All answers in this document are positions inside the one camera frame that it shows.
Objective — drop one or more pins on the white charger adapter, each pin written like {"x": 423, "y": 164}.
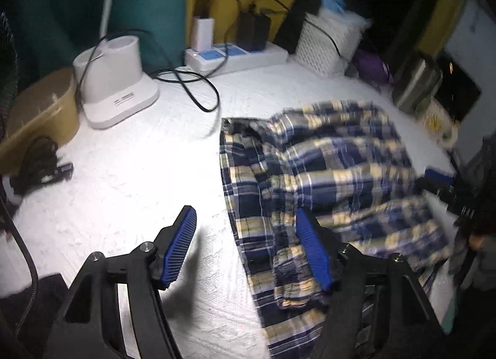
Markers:
{"x": 202, "y": 34}

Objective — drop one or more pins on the steel thermos bottle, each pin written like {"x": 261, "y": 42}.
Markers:
{"x": 418, "y": 78}

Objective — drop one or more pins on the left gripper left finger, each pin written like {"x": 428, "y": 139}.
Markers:
{"x": 88, "y": 324}

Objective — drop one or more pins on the blue yellow plaid pants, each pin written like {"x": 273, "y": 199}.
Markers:
{"x": 346, "y": 163}

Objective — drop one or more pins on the black garment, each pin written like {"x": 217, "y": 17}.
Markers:
{"x": 34, "y": 333}

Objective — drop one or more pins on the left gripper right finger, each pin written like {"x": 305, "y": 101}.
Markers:
{"x": 377, "y": 308}

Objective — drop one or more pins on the black charger adapter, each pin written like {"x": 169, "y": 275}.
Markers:
{"x": 253, "y": 29}

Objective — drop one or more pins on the tan plastic box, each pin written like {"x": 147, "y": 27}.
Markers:
{"x": 47, "y": 108}

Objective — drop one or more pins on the white power strip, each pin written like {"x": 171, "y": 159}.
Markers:
{"x": 227, "y": 58}

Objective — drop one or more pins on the white perforated basket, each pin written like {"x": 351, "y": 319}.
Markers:
{"x": 327, "y": 43}

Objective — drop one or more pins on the white lamp base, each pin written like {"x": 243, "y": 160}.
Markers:
{"x": 112, "y": 82}

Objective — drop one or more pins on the purple cloth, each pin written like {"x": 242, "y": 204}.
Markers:
{"x": 371, "y": 68}

